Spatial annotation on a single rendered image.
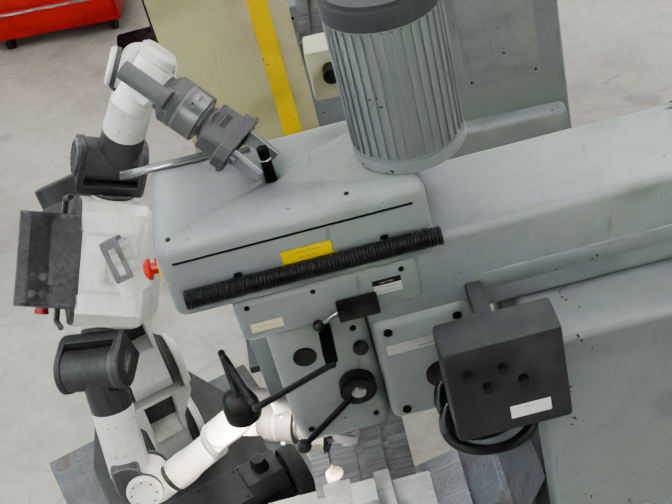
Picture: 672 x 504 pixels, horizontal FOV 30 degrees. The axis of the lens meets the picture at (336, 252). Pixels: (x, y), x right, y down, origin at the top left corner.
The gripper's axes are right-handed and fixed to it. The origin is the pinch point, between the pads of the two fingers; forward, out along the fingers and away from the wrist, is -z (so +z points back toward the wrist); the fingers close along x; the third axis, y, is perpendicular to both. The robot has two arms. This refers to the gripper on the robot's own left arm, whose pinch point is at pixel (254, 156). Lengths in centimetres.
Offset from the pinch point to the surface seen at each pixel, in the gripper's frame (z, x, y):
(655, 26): -84, -349, -190
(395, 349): -40.4, 2.4, -20.2
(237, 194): -1.4, 5.7, -4.3
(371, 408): -44, 5, -37
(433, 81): -18.2, -11.4, 27.8
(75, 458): 8, -20, -199
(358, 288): -28.0, 4.1, -8.8
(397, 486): -61, -1, -67
